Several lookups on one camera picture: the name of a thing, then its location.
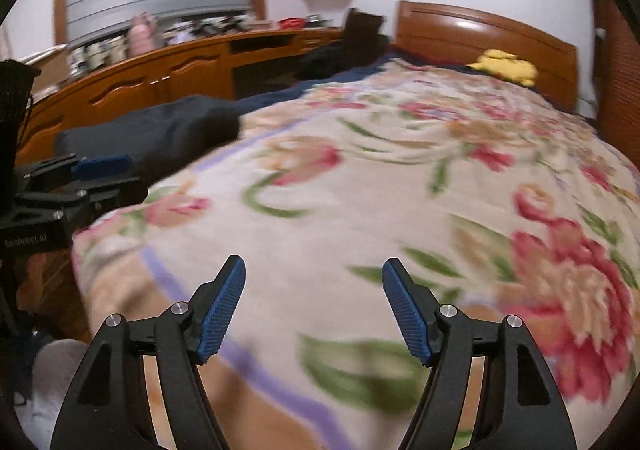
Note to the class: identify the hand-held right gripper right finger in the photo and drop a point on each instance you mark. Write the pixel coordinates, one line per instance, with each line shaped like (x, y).
(407, 315)

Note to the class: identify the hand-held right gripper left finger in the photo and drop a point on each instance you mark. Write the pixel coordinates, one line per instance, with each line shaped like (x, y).
(220, 315)

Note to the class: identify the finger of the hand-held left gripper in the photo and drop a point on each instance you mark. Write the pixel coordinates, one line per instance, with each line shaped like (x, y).
(102, 165)
(115, 192)

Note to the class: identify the dark grey jacket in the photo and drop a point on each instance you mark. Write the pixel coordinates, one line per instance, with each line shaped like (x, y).
(150, 135)

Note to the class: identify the black clothes pile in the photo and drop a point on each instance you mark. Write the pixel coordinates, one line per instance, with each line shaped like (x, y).
(330, 63)

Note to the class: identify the black mesh object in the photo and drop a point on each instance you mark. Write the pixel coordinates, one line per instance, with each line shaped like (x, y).
(12, 130)

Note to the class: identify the wooden desk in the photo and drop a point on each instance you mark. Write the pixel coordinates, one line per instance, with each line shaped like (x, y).
(150, 75)

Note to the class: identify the floral blanket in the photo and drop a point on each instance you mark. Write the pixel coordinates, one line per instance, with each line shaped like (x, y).
(375, 190)

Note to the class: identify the pink plush toy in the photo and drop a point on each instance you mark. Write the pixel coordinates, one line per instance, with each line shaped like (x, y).
(142, 35)

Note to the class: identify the white patterned cloth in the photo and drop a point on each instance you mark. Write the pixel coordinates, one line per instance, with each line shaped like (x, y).
(55, 380)

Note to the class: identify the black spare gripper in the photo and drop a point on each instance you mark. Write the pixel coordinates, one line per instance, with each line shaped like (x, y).
(206, 28)
(236, 23)

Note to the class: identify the red bowl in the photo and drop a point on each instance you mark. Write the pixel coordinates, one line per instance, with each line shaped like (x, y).
(292, 23)

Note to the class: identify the metal bowl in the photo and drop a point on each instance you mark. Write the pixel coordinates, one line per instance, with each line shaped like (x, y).
(314, 19)

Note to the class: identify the yellow plush toy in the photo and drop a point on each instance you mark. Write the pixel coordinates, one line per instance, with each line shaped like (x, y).
(505, 65)

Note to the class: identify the wooden bed headboard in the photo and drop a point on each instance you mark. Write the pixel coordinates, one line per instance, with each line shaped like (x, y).
(450, 30)

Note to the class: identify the wooden louvred wardrobe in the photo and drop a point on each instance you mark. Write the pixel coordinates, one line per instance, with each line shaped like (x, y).
(622, 80)

